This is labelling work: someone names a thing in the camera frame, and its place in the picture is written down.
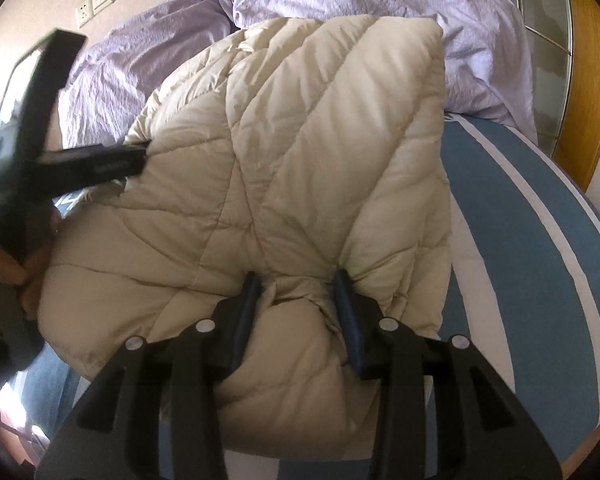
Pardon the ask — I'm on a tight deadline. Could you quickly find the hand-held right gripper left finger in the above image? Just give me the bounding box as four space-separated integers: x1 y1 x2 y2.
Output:
32 271 263 480

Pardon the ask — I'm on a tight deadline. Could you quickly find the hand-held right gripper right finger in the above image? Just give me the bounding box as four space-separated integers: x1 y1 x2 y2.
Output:
331 268 563 480

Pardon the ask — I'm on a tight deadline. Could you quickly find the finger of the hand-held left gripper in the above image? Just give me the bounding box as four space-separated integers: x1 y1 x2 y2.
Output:
34 141 151 197
0 29 88 181

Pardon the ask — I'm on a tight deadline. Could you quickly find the cream quilted down jacket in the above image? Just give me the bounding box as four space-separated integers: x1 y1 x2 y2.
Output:
40 14 453 466

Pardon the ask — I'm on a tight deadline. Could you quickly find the person's left hand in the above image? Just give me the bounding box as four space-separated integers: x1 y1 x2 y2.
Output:
0 236 31 290

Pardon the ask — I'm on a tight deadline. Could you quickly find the lavender crinkled pillow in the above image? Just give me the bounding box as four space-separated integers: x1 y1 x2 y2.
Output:
60 0 233 153

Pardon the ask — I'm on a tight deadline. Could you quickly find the blue and white bed sheet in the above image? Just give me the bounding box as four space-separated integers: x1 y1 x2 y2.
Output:
0 110 600 480

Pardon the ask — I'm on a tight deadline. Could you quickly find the wooden glass headboard frame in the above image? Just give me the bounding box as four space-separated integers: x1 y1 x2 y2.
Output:
455 0 600 196

